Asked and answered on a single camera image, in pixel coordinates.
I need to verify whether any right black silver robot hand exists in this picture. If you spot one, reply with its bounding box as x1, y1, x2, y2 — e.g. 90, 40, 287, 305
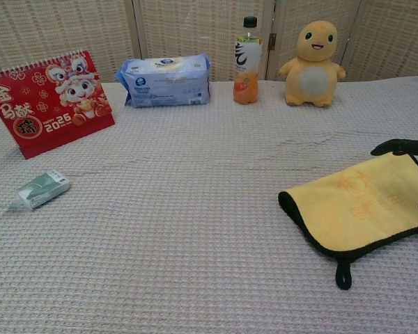
370, 138, 418, 212

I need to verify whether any grey yellow black-edged towel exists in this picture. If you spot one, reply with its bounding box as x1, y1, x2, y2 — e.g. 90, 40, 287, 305
277, 152, 418, 292

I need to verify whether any yellow plush toy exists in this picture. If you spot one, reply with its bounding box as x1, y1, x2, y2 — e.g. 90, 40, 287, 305
277, 19, 347, 108

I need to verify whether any orange drink bottle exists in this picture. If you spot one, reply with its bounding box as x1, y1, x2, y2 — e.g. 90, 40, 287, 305
233, 16, 263, 104

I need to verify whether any beige woven folding screen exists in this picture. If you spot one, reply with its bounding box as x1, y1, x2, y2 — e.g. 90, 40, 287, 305
0, 0, 418, 84

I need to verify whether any blue wet wipes pack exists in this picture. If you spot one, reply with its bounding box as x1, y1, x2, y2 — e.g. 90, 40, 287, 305
116, 52, 212, 109

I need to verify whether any white woven tablecloth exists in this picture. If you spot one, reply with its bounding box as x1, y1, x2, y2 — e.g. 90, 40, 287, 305
0, 79, 418, 334

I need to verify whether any red desk calendar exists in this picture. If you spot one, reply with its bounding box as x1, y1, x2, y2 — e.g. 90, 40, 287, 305
0, 49, 116, 160

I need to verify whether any small green tissue pack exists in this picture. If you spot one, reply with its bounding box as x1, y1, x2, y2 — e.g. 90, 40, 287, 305
8, 168, 71, 212

